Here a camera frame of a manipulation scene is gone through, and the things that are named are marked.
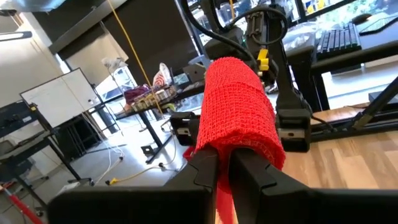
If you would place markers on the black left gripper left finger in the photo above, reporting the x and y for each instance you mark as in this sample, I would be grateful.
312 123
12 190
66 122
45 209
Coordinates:
205 171

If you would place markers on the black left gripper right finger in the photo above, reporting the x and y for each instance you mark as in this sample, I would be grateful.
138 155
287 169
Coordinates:
248 180

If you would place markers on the red elastic bandage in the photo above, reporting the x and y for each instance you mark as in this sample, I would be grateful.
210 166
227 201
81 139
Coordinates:
236 102

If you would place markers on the black side table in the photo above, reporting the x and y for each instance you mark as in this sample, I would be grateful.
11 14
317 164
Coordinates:
150 130

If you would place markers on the row of small bottles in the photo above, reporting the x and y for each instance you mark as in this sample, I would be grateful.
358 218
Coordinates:
152 98

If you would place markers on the black desk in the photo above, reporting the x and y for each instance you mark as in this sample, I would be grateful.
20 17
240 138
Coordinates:
357 56

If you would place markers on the black computer keyboard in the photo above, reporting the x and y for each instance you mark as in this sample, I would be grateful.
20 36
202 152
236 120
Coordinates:
339 40

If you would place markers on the red striped bag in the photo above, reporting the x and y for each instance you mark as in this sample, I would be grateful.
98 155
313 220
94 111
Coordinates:
161 77

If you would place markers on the purple cloth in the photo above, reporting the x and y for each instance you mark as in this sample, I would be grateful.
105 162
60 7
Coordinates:
135 93

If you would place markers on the white whiteboard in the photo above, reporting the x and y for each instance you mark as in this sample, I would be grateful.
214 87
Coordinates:
59 96

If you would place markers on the red and white pole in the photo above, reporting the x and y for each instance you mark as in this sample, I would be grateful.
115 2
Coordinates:
21 207

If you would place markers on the black rolling cart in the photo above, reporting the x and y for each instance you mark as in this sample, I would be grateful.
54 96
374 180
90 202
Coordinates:
18 124

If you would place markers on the black aluminium table frame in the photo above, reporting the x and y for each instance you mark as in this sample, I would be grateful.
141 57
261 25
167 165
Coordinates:
373 115

